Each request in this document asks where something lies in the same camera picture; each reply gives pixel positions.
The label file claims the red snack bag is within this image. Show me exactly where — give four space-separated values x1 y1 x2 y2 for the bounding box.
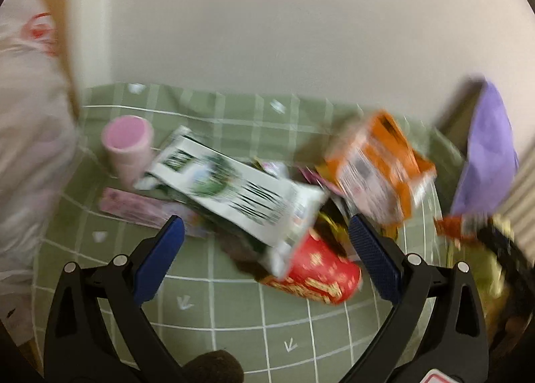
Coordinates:
257 229 363 305

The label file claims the orange bread bag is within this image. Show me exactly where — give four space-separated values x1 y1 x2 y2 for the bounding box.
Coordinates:
316 111 437 227

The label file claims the green white milk pouch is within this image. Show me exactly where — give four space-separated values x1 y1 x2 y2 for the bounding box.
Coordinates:
134 126 327 279

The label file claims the green trash bag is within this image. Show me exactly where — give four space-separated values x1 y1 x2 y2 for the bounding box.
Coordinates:
447 238 532 357

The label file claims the green grid bed sheet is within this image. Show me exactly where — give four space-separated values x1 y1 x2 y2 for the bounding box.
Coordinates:
31 82 467 383

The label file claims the gold yellow wrapper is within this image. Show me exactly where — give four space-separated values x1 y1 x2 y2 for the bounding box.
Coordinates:
314 212 357 261

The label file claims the ribbed beige headboard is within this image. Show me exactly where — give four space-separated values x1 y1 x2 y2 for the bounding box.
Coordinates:
499 149 535 263

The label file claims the pink long wrapper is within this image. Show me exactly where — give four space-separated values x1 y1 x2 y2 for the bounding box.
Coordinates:
99 187 211 238

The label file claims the purple pillow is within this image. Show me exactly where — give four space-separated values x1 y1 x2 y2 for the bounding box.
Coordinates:
450 80 519 216

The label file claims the pink cup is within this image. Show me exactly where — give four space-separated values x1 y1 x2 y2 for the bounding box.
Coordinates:
101 115 154 188

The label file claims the white plastic bag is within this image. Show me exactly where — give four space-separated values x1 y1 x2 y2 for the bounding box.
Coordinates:
0 0 77 345

